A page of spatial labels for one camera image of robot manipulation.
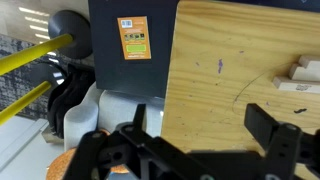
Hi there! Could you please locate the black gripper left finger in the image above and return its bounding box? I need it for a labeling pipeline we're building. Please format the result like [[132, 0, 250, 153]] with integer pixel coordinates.
[[133, 104, 146, 131]]

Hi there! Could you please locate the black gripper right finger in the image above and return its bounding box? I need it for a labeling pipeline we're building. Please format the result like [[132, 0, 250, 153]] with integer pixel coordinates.
[[244, 103, 279, 150]]

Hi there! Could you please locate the wooden chip front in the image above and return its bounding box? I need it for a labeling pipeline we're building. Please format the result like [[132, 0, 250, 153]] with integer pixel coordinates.
[[273, 76, 320, 94]]

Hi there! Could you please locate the wooden chip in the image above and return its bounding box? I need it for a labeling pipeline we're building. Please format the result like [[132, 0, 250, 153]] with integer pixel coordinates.
[[289, 64, 320, 82], [273, 76, 320, 94], [299, 55, 320, 69]]

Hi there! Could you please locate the wooden chip middle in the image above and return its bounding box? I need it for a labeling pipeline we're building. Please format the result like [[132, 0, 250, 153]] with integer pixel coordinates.
[[289, 64, 320, 82]]

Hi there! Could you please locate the wooden chip back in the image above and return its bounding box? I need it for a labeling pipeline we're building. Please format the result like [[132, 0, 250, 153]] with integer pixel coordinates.
[[299, 55, 320, 69]]

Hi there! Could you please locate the grey sofa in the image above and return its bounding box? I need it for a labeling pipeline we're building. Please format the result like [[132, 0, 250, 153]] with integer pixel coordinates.
[[64, 83, 164, 151]]

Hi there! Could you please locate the wooden side table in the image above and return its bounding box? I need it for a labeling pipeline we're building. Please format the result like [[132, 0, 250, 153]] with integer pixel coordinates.
[[161, 0, 320, 152]]

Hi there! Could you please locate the dark box with orange label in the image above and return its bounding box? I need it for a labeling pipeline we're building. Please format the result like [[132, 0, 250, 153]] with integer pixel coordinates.
[[88, 0, 179, 98]]

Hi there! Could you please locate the black stanchion base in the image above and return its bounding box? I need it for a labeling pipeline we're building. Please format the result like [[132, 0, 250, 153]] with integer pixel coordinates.
[[48, 10, 92, 59]]

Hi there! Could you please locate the lower yellow stanchion post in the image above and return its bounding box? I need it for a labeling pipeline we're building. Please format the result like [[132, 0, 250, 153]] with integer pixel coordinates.
[[0, 81, 51, 125]]

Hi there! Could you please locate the yellow stanchion post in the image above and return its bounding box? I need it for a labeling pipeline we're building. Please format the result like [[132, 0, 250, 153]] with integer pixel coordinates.
[[0, 34, 73, 75], [0, 81, 51, 125]]

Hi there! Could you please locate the upper yellow stanchion post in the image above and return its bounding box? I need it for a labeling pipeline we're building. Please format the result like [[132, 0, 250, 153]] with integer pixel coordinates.
[[0, 34, 73, 75]]

